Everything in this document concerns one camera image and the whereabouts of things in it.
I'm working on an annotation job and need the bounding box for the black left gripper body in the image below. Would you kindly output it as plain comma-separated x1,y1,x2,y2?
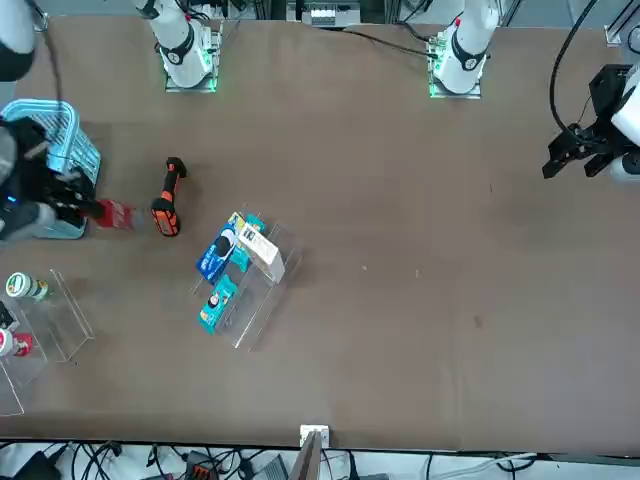
589,64,632,132

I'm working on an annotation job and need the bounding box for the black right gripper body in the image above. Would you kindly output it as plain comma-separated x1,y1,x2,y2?
17,119,56,176

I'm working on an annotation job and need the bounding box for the red Coca-Cola bottle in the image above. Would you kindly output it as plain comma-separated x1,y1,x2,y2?
97,198,140,232

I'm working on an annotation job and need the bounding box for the black orange barcode scanner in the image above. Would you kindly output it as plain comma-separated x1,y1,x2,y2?
150,156,191,238

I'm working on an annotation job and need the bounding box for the white orange cookie box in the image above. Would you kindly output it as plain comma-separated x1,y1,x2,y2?
235,223,287,285

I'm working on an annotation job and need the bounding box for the blue plastic shopping basket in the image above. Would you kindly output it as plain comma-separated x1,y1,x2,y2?
0,98,103,240

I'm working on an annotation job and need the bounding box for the green-lid white cup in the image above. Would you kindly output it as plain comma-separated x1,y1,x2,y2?
5,271,51,303

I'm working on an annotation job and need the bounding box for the clear acrylic tiered shelf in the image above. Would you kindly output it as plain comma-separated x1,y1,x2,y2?
0,268,96,417
188,202,304,351

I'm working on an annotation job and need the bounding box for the red-lid cup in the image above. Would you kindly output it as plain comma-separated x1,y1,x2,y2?
0,327,35,359

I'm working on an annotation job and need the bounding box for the blue Oreo cookie box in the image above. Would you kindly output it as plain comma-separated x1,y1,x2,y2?
195,212,240,281

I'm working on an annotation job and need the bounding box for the teal snack packet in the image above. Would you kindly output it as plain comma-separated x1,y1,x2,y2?
228,213,266,274
197,273,240,337

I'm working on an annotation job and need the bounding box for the grey power box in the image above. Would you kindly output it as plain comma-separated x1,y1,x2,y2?
302,0,362,29

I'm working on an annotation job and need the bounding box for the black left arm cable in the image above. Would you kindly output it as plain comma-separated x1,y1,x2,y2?
548,0,599,134

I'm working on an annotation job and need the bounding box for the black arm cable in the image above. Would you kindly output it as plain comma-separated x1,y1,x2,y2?
548,0,599,134
29,0,66,104

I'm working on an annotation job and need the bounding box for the aluminium frame profile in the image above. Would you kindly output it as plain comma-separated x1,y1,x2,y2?
603,4,640,47

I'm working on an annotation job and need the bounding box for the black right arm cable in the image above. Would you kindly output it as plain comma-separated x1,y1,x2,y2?
29,0,66,104

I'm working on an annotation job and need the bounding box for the black table cable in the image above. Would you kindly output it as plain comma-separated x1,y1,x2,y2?
319,24,439,57

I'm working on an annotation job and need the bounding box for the white post foot bracket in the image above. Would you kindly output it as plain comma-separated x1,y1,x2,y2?
298,423,332,447

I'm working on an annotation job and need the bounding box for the aluminium stand post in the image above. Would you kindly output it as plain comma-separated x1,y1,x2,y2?
288,428,325,480

